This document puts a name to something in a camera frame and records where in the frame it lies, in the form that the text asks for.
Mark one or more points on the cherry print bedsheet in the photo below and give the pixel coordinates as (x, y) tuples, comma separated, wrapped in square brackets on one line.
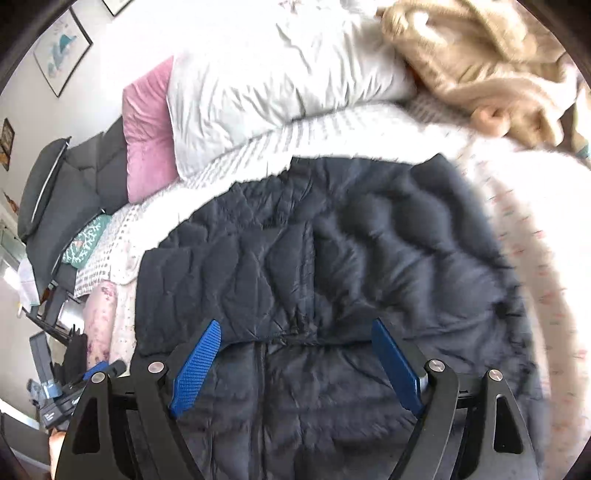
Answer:
[(531, 221)]

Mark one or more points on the dark grey padded chair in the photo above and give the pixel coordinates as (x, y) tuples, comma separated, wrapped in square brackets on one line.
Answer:
[(64, 194)]

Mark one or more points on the black puffer jacket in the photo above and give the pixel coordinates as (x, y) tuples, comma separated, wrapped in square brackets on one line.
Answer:
[(346, 258)]

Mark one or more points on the framed whale picture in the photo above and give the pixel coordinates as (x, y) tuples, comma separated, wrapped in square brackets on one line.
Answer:
[(62, 50)]

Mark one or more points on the small dark wall picture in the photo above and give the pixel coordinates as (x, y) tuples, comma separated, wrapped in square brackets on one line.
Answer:
[(5, 143)]

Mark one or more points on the white pillow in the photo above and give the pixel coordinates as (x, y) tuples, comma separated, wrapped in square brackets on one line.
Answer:
[(277, 74)]

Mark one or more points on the pink floral cloth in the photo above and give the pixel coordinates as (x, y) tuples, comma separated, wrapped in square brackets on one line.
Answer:
[(99, 323)]

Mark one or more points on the teal patterned cushion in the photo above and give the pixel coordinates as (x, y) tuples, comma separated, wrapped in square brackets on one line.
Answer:
[(85, 242)]

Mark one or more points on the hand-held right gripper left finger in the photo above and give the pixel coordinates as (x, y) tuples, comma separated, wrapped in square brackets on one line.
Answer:
[(196, 364)]

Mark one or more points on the black framed picture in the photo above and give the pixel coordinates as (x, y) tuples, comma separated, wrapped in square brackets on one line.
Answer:
[(117, 4)]

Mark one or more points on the beige fleece blanket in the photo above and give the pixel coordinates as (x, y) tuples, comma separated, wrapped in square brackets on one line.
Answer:
[(498, 60)]

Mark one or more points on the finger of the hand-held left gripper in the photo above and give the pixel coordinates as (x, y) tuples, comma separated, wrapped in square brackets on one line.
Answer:
[(108, 368)]

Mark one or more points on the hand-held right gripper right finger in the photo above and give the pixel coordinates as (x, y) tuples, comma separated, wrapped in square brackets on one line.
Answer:
[(397, 364)]

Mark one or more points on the black metal frame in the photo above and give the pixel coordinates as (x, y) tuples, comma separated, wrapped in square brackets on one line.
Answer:
[(55, 314)]

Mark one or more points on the pink velvet pillow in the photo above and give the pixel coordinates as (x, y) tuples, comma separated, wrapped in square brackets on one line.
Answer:
[(147, 138)]

